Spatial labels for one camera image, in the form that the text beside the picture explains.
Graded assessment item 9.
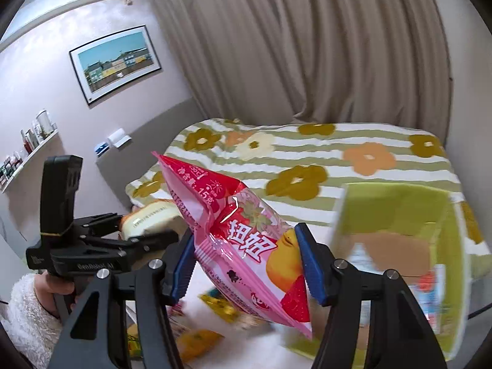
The pink strawberry snack packet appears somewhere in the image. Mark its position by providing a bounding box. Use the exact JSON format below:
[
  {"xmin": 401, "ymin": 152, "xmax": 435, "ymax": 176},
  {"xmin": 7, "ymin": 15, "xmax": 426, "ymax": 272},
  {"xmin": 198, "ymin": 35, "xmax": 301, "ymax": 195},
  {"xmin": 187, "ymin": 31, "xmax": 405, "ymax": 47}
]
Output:
[{"xmin": 152, "ymin": 152, "xmax": 314, "ymax": 341}]

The waffle packet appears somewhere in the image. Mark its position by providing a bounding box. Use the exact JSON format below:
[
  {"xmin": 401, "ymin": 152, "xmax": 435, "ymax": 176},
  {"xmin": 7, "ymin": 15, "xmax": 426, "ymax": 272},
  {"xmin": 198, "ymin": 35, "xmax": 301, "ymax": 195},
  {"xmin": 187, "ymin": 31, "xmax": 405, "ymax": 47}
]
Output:
[{"xmin": 176, "ymin": 328, "xmax": 226, "ymax": 363}]

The floral striped blanket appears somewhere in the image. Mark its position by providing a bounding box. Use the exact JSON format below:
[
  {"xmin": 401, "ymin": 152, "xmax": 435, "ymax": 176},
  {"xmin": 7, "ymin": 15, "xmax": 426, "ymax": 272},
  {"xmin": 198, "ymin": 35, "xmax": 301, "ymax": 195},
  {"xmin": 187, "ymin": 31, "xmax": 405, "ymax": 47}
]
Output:
[{"xmin": 125, "ymin": 118, "xmax": 487, "ymax": 277}]

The wall shelf with bottles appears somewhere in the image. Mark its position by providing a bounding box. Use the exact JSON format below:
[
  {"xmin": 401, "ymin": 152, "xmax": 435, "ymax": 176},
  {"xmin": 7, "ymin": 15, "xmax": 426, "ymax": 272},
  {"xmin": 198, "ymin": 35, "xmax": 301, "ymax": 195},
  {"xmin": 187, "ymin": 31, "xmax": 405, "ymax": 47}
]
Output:
[{"xmin": 0, "ymin": 108, "xmax": 58, "ymax": 185}]

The beige curtain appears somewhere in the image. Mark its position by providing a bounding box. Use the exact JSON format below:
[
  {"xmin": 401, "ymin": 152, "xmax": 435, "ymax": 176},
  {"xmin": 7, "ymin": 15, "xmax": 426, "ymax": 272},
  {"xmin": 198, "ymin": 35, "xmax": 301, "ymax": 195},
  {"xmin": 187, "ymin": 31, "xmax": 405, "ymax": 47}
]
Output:
[{"xmin": 146, "ymin": 0, "xmax": 452, "ymax": 131}]

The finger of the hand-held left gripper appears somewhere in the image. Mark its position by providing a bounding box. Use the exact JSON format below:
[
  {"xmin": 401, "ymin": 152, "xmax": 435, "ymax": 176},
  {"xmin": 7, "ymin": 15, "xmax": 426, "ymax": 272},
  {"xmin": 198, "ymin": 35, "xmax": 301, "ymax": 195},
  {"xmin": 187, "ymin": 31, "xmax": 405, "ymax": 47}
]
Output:
[
  {"xmin": 72, "ymin": 212, "xmax": 127, "ymax": 237},
  {"xmin": 90, "ymin": 230, "xmax": 181, "ymax": 262}
]

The mauve headboard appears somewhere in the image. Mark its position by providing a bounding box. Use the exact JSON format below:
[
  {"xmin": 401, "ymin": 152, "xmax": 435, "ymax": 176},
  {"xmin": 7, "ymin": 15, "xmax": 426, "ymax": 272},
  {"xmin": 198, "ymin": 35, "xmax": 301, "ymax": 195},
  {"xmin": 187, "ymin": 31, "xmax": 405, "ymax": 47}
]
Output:
[{"xmin": 95, "ymin": 97, "xmax": 208, "ymax": 216}]

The green cardboard box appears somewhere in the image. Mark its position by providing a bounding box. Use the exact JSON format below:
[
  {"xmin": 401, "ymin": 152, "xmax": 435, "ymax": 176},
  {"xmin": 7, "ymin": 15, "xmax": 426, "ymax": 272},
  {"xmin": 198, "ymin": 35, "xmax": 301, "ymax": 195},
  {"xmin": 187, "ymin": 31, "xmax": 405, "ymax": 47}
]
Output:
[{"xmin": 284, "ymin": 182, "xmax": 471, "ymax": 362}]

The person's left hand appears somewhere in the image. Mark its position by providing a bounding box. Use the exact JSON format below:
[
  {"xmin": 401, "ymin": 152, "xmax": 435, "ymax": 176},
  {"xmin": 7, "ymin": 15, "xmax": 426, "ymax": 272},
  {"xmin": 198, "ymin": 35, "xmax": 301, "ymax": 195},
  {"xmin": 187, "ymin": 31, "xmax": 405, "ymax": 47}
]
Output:
[{"xmin": 34, "ymin": 272, "xmax": 79, "ymax": 318}]

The white wall holder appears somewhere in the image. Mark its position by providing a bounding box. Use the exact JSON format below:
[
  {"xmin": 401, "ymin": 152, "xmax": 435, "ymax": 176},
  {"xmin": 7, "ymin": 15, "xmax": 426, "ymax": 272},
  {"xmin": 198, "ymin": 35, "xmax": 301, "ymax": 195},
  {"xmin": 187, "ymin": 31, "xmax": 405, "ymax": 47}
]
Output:
[{"xmin": 108, "ymin": 128, "xmax": 131, "ymax": 149}]

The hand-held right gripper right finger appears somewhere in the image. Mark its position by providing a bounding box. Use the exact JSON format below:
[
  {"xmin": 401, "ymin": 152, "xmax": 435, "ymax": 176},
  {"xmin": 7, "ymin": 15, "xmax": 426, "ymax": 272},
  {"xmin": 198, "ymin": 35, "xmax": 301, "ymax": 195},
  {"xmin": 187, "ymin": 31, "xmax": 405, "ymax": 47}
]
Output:
[{"xmin": 294, "ymin": 223, "xmax": 448, "ymax": 369}]

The clear-wrapped bread packet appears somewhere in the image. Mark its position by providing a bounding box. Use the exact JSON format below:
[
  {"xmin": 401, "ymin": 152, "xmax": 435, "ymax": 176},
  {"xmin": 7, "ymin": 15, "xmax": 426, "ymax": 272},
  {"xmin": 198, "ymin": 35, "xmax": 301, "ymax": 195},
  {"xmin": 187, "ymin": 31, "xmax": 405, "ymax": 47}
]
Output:
[{"xmin": 121, "ymin": 199, "xmax": 189, "ymax": 240}]

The yellow patterned snack packet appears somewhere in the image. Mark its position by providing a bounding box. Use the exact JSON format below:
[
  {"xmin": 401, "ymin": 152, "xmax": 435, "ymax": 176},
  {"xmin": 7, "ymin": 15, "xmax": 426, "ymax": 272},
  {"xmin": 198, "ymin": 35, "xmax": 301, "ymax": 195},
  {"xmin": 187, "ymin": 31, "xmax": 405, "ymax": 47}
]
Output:
[{"xmin": 198, "ymin": 293, "xmax": 244, "ymax": 324}]

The white wall shelf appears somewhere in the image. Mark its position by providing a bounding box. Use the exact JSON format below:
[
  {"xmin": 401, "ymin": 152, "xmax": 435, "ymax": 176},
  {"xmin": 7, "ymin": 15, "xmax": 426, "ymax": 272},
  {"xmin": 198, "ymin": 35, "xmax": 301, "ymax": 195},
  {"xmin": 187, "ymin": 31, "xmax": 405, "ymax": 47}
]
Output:
[{"xmin": 0, "ymin": 129, "xmax": 60, "ymax": 193}]

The framed wall picture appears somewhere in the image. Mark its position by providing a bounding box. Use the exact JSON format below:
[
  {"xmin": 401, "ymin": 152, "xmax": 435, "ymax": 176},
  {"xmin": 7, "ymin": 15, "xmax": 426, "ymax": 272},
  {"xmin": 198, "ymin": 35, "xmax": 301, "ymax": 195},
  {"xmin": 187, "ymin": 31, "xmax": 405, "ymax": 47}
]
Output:
[{"xmin": 69, "ymin": 25, "xmax": 162, "ymax": 105}]

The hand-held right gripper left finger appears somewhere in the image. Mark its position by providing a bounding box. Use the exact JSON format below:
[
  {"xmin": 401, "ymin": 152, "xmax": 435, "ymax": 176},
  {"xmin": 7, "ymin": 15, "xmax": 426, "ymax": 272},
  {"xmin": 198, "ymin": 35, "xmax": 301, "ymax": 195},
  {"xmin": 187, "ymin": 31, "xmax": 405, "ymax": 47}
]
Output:
[{"xmin": 48, "ymin": 231, "xmax": 196, "ymax": 369}]

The white pink tablecloth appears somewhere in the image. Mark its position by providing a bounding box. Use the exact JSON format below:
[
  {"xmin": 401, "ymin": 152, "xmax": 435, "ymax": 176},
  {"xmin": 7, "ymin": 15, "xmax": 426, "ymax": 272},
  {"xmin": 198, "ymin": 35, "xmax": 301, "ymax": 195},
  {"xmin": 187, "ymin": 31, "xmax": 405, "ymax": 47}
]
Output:
[{"xmin": 125, "ymin": 261, "xmax": 331, "ymax": 369}]

